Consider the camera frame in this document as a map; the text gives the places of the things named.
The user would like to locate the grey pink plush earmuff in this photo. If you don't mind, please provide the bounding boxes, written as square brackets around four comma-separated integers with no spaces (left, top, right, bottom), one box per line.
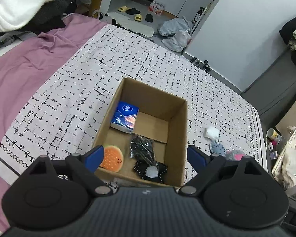
[225,150,246,161]

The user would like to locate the blue grey cloth piece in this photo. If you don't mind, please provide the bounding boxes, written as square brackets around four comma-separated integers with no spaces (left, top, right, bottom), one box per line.
[209,140,226,157]

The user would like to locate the white soft ball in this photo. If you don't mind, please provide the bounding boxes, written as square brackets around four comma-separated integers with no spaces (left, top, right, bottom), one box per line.
[204,126,220,141]

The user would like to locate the orange burger plush toy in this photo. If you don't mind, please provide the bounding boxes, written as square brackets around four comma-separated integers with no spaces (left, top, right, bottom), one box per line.
[100,146,124,172]

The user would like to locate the black white plush flower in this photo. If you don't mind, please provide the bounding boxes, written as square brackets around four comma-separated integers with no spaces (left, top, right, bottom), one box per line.
[134,161,168,183]

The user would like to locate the black item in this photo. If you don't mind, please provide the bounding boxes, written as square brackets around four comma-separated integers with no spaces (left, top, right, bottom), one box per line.
[130,134,156,166]

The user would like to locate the blue tissue pack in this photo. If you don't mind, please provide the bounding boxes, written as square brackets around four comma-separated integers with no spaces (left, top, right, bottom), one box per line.
[110,101,139,134]

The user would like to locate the crumpled clear plastic bag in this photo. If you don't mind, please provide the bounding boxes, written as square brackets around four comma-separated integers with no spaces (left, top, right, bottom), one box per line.
[271,126,296,189]

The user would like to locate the yellow white cup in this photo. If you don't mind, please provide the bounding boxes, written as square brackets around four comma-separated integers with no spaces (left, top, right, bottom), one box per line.
[266,128,281,142]

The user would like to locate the white black patterned blanket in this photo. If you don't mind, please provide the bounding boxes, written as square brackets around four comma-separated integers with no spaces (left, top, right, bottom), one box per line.
[7,25,266,165]

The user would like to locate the brown cardboard box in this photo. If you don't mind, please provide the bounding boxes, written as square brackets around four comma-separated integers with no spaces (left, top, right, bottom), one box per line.
[93,78,188,187]

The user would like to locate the purple bed sheet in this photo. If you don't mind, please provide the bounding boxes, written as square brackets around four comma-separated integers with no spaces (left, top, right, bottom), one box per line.
[0,13,106,234]

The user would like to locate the white plastic bag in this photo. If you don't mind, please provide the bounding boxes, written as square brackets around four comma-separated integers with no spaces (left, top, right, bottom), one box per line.
[162,31,192,53]

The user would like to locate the grey plastic bag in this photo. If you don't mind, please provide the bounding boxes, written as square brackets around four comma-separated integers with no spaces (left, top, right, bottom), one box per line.
[158,17,193,37]

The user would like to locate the yellow slipper right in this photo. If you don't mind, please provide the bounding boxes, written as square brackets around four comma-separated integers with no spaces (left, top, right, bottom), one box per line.
[134,14,142,22]

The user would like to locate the yellow slipper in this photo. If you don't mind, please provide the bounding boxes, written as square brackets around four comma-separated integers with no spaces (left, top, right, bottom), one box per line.
[118,6,129,13]
[134,14,142,22]

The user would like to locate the black slipper right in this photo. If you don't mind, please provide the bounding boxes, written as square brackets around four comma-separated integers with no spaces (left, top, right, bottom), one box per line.
[145,13,153,23]

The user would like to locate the black slipper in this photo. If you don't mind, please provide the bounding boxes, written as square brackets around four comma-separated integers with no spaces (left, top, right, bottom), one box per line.
[126,8,141,15]
[145,13,153,23]

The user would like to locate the yellow slipper left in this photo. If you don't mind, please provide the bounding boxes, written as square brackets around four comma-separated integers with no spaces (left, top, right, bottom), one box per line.
[118,6,129,13]

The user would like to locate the black slipper left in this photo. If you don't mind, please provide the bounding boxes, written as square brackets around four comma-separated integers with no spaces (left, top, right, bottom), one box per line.
[126,8,141,15]

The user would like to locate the red white bottle pack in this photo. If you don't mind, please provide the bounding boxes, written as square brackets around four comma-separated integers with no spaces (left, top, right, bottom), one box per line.
[149,0,165,15]

